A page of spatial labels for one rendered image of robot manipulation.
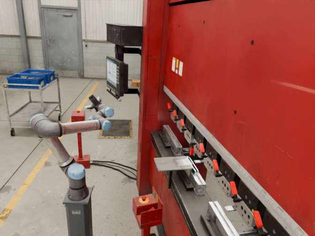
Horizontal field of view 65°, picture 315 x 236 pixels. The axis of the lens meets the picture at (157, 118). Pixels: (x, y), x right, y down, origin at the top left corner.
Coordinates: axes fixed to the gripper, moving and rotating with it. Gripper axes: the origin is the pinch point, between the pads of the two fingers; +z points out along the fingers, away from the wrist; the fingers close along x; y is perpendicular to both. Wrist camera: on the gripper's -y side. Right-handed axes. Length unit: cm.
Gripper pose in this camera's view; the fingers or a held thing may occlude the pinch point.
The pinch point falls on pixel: (90, 101)
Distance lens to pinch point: 221.4
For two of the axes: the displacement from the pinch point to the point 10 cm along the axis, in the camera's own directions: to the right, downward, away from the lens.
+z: -5.9, -2.5, 7.7
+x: 7.0, -6.4, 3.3
